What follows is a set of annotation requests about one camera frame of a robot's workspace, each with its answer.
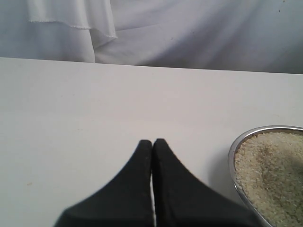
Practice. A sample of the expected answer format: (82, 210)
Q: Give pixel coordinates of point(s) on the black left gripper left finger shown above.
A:
(125, 201)

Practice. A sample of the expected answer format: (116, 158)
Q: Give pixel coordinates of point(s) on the white cloth backdrop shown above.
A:
(246, 35)

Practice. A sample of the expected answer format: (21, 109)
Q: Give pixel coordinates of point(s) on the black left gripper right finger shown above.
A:
(181, 200)

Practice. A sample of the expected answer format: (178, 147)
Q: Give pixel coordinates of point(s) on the steel basin of rice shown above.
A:
(266, 167)

